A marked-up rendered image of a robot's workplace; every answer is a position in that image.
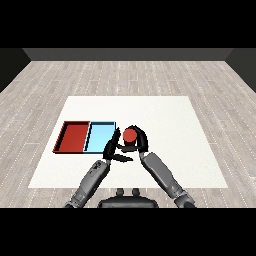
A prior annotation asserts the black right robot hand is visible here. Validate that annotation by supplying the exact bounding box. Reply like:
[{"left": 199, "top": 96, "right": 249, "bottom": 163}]
[{"left": 115, "top": 124, "right": 149, "bottom": 154}]

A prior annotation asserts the dark grey robot body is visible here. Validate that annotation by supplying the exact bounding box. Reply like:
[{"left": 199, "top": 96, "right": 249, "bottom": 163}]
[{"left": 98, "top": 188, "right": 159, "bottom": 209}]

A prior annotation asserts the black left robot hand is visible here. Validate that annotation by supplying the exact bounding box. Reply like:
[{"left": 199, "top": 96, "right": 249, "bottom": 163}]
[{"left": 102, "top": 127, "right": 135, "bottom": 163}]

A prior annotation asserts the small red can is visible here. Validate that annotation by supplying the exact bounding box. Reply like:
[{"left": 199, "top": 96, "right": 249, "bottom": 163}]
[{"left": 122, "top": 128, "right": 138, "bottom": 147}]

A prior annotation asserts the red shallow open box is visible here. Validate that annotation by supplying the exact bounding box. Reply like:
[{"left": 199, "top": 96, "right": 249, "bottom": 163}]
[{"left": 52, "top": 120, "right": 91, "bottom": 155}]

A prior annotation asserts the light blue shallow open box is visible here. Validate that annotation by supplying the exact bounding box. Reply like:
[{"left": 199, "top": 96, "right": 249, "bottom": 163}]
[{"left": 83, "top": 120, "right": 117, "bottom": 154}]

